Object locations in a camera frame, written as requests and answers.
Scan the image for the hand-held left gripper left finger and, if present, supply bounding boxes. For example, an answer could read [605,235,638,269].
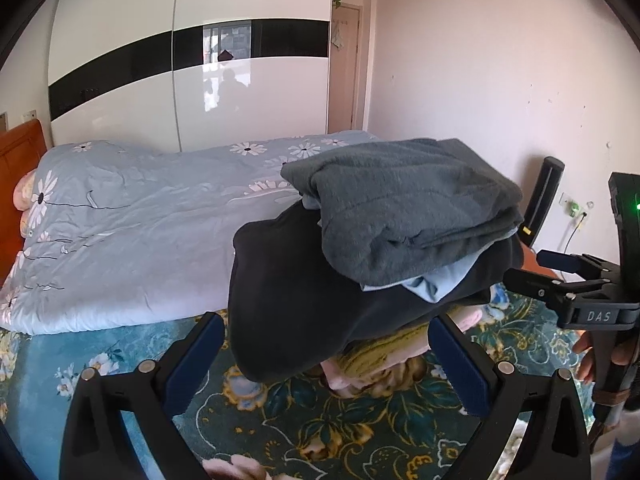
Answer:
[59,311,227,480]

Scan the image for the thin power cable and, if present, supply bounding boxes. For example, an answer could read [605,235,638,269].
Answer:
[564,211,590,257]

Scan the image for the grey fleece garment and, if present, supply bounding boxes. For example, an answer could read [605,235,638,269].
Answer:
[280,137,525,286]

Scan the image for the light blue daisy quilt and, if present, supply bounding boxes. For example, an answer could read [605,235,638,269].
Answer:
[0,130,381,336]

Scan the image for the light blue garment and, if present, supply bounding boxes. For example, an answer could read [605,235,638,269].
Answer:
[299,194,521,305]

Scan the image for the black upright device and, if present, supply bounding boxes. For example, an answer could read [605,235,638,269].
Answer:
[522,156,566,248]

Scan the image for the pink garment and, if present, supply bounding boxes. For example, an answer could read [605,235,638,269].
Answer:
[320,305,483,401]

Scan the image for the person's right hand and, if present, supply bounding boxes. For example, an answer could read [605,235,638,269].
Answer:
[574,331,640,383]

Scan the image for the wall socket with plug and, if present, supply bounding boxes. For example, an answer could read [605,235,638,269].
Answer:
[559,191,597,219]

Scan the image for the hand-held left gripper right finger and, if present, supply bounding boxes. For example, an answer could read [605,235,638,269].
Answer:
[427,311,592,480]

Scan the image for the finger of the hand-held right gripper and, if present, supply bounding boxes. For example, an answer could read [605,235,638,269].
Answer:
[501,268,581,313]
[535,249,622,281]

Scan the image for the white wardrobe with black stripe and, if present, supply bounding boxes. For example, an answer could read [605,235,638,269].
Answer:
[47,0,333,153]

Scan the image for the pink room door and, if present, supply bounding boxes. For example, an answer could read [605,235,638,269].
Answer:
[327,2,368,133]

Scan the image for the dark navy garment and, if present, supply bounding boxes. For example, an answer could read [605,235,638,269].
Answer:
[227,205,525,383]

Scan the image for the orange wooden footboard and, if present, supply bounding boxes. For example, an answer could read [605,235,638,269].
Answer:
[519,244,567,282]

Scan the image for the orange wooden headboard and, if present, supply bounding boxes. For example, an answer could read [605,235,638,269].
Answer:
[0,119,48,281]

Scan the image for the olive knit garment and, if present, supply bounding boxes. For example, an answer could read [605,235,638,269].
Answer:
[335,327,433,378]

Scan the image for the pink fuzzy cloth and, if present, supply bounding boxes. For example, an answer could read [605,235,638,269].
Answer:
[202,452,281,480]

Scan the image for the person's blue pants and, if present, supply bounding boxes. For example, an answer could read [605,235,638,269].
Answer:
[606,430,640,480]

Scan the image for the white cloth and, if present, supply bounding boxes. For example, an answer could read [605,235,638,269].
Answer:
[492,417,531,480]

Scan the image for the pink pillow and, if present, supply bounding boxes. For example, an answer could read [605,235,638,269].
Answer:
[12,169,38,237]

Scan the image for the green floral bedsheet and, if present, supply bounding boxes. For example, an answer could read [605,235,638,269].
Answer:
[0,280,616,480]

